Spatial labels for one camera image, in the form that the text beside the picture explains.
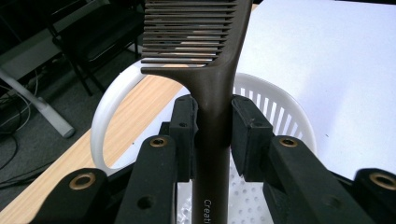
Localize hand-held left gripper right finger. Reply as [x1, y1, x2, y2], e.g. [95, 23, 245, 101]
[231, 94, 375, 224]

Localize tangle of floor cables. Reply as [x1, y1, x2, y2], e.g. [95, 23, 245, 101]
[0, 69, 64, 190]

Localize white plastic basket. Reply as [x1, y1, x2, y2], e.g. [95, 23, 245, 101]
[90, 60, 318, 224]

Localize black folding chair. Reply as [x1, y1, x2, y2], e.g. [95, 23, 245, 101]
[46, 0, 146, 96]

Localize desk with white legs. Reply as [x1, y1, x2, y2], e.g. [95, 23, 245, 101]
[0, 66, 77, 139]

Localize dark brown comb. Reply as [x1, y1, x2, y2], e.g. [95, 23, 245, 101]
[140, 0, 254, 224]

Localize wooden table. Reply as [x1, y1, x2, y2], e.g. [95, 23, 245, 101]
[0, 3, 260, 224]

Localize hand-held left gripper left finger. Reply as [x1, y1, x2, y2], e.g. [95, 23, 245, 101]
[114, 94, 199, 224]

